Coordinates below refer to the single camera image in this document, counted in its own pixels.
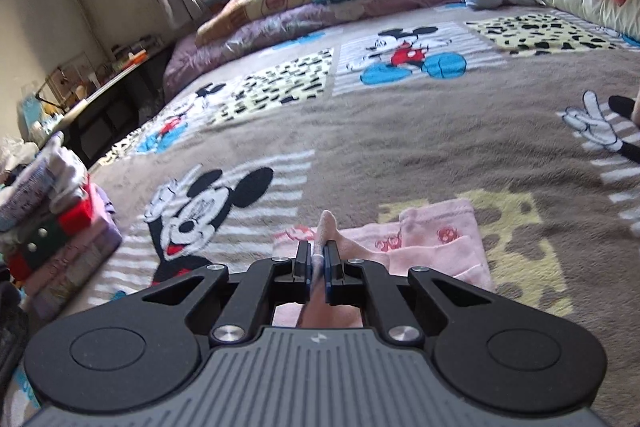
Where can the clear acrylic organizer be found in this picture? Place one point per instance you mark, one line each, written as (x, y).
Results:
(65, 79)

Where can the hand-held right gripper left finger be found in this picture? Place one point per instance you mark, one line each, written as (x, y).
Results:
(302, 272)

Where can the pink printed garment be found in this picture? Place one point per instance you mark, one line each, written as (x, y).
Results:
(430, 232)

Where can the cartoon printed blanket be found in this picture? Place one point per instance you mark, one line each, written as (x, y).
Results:
(400, 132)

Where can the dark desk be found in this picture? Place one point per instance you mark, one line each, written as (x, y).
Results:
(100, 122)

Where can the yellow printed pillow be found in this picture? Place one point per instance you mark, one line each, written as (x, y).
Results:
(255, 4)

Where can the purple quilt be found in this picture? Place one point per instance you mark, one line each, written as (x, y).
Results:
(280, 24)

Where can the stack of folded clothes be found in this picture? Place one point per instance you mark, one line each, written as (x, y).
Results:
(60, 247)

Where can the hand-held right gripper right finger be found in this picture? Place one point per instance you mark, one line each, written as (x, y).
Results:
(334, 274)

